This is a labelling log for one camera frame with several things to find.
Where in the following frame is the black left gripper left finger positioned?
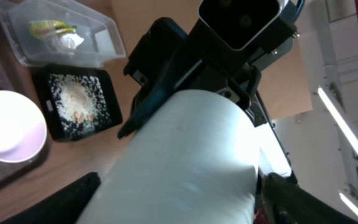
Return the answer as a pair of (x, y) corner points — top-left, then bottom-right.
(2, 172), (101, 224)

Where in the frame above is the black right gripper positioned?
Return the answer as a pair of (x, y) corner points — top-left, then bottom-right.
(117, 0), (299, 138)

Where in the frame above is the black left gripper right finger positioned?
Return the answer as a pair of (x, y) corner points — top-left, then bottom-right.
(260, 173), (358, 224)

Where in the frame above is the pale green plastic cup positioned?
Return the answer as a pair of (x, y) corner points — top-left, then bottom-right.
(78, 90), (260, 224)

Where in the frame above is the leftover rice pile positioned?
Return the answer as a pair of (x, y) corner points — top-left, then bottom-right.
(48, 73), (112, 141)

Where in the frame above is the green snack wrapper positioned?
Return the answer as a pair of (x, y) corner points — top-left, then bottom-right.
(27, 20), (77, 40)

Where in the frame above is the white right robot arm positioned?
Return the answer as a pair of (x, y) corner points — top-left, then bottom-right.
(117, 0), (304, 179)

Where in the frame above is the black food waste tray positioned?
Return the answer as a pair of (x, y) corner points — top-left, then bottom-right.
(32, 64), (122, 142)

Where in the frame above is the crumpled white paper waste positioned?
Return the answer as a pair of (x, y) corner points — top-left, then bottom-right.
(52, 33), (85, 51)

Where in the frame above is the clear plastic waste bin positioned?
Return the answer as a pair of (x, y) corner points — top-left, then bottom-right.
(0, 1), (126, 67)

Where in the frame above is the dark brown serving tray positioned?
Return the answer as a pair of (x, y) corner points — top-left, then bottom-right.
(0, 22), (52, 190)

